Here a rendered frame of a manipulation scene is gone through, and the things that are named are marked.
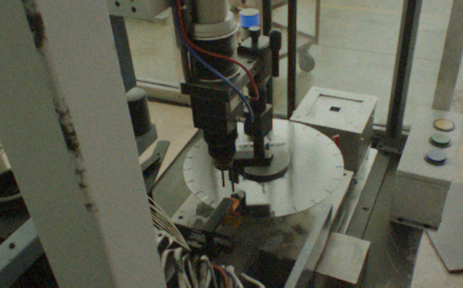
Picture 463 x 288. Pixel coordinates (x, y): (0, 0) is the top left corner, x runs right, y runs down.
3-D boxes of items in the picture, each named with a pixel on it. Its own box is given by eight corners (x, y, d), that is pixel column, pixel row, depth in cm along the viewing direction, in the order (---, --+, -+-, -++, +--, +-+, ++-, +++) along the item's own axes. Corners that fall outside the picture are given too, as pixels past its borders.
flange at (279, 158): (273, 141, 110) (273, 131, 108) (299, 168, 101) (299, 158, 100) (227, 155, 107) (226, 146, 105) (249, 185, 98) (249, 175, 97)
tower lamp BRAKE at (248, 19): (245, 19, 121) (244, 7, 119) (262, 22, 119) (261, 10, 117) (237, 26, 118) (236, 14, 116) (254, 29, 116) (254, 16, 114)
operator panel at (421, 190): (409, 153, 136) (417, 106, 127) (453, 162, 132) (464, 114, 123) (388, 220, 116) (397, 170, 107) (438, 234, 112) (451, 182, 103)
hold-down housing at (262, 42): (255, 123, 94) (251, 19, 82) (277, 130, 91) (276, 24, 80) (238, 137, 90) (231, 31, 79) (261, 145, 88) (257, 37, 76)
